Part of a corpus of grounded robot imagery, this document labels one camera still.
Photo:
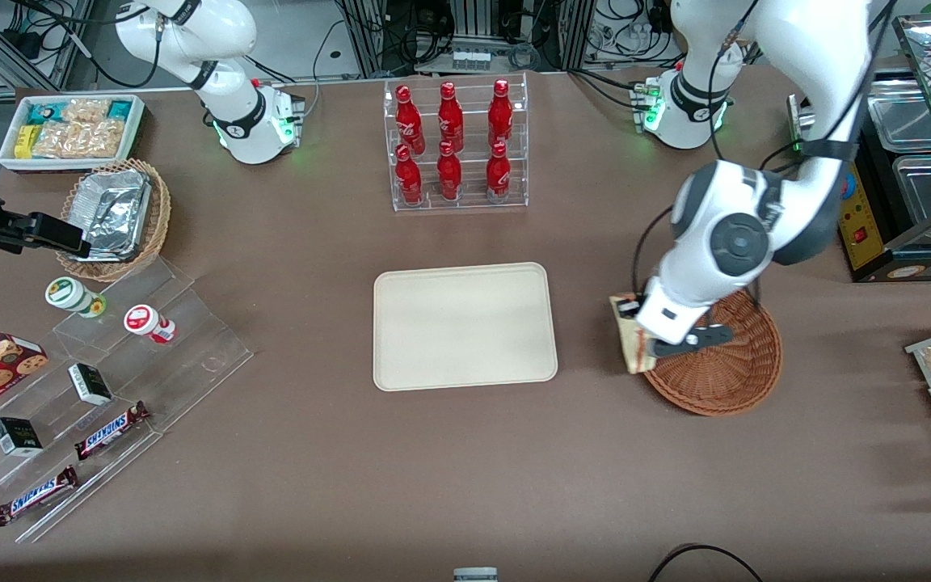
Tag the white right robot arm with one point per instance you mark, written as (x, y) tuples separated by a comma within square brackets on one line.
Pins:
[(247, 121)]

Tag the red lid yogurt bottle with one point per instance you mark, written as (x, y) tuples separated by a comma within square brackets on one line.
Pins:
[(144, 321)]

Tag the clear acrylic bottle rack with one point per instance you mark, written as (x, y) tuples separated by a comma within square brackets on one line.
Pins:
[(469, 202)]

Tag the triangular sandwich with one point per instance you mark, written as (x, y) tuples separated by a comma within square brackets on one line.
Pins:
[(634, 347)]

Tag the black food warmer cabinet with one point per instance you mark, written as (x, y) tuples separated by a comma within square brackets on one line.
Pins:
[(865, 234)]

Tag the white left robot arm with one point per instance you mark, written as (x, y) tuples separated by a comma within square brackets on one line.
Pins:
[(724, 242)]

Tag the small black carton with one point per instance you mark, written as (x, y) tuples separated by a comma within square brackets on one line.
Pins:
[(16, 436), (90, 384)]

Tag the white rectangular snack bin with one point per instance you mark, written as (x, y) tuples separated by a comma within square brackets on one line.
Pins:
[(6, 158)]

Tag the clear bag of crackers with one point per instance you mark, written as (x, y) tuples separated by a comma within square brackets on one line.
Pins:
[(55, 141), (100, 138), (86, 110)]

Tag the white power strip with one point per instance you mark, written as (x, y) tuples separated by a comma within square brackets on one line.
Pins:
[(472, 61)]

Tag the green lid yogurt bottle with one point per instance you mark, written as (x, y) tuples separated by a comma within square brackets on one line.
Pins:
[(68, 294)]

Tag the brown round wicker basket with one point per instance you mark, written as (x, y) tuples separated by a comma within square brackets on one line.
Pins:
[(724, 380)]

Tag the small grey device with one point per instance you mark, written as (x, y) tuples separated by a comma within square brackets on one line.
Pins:
[(475, 575)]

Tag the aluminium frame rack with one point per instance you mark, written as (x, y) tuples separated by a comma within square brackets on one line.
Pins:
[(368, 40)]

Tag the tan wicker basket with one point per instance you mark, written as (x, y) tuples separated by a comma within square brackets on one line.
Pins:
[(160, 218)]

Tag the stacked aluminium foil containers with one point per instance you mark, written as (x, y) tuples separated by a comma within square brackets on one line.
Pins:
[(114, 210)]

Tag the beige plastic serving tray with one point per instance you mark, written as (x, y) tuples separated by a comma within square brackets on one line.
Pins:
[(465, 327)]

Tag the yellow snack packet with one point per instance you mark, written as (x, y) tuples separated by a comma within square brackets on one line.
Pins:
[(24, 141)]

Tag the clear acrylic stepped shelf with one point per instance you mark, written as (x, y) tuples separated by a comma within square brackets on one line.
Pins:
[(191, 356)]

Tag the teal snack packet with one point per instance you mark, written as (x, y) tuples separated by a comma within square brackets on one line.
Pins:
[(44, 113), (120, 109)]

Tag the red cola bottle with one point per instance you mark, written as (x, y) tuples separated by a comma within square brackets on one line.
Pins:
[(499, 176), (500, 117), (449, 176), (450, 120), (408, 121), (409, 179)]

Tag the Snickers chocolate bar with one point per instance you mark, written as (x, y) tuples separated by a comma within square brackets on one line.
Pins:
[(110, 431), (35, 495)]

